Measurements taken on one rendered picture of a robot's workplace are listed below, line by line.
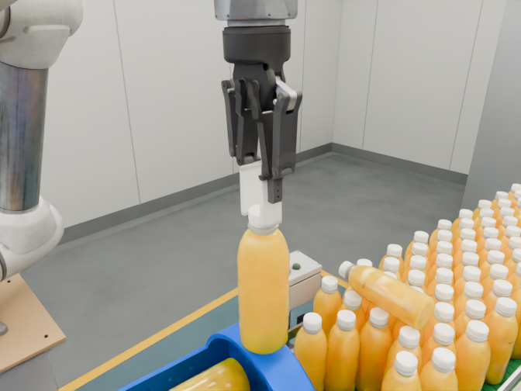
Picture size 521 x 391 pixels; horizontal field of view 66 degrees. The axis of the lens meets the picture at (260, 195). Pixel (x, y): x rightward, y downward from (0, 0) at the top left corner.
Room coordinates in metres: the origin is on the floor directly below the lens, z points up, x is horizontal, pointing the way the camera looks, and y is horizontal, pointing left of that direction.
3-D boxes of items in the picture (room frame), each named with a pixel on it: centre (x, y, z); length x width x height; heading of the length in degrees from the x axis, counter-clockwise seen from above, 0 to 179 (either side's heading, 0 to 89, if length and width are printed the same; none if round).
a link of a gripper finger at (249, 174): (0.49, 0.01, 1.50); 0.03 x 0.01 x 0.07; 124
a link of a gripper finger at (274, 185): (0.44, -0.02, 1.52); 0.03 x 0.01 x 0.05; 34
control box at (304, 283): (0.89, -0.06, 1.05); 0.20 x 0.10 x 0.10; 127
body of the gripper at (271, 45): (0.47, 0.00, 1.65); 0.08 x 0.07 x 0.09; 34
